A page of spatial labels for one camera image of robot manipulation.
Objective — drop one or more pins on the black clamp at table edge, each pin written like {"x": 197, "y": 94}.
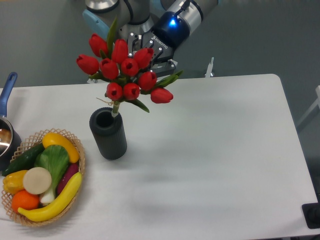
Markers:
{"x": 311, "y": 212}

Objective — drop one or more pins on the beige round disc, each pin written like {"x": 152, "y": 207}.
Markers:
{"x": 37, "y": 180}

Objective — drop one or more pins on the woven wicker basket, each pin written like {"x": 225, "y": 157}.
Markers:
{"x": 29, "y": 142}

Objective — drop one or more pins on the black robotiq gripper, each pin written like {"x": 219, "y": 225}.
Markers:
{"x": 166, "y": 35}

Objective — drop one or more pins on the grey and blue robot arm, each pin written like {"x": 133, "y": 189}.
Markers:
{"x": 139, "y": 16}

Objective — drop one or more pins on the blue handled saucepan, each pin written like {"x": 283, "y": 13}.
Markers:
{"x": 9, "y": 138}

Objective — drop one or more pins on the green cucumber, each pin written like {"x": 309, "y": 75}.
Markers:
{"x": 24, "y": 161}

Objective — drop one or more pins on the dark grey ribbed vase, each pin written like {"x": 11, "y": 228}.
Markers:
{"x": 109, "y": 133}

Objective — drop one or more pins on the yellow bell pepper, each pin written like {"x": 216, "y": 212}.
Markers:
{"x": 13, "y": 183}

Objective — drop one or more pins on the green bok choy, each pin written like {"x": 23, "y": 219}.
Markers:
{"x": 56, "y": 160}

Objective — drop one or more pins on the yellow squash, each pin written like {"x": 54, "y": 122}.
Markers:
{"x": 53, "y": 138}

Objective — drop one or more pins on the red tulip bouquet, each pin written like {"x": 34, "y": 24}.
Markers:
{"x": 128, "y": 75}

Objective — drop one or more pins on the white frame at right edge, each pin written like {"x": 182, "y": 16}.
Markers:
{"x": 312, "y": 111}

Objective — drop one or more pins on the purple sweet potato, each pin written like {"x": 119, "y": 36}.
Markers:
{"x": 72, "y": 169}

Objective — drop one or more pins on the orange fruit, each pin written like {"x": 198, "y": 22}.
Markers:
{"x": 25, "y": 200}

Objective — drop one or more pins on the yellow banana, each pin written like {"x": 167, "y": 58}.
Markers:
{"x": 58, "y": 205}

